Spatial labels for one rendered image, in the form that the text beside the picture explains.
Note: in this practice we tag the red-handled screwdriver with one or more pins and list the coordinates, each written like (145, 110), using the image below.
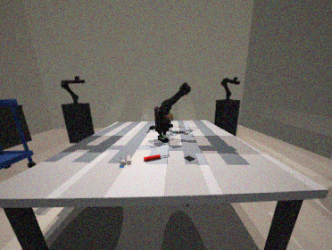
(149, 158)

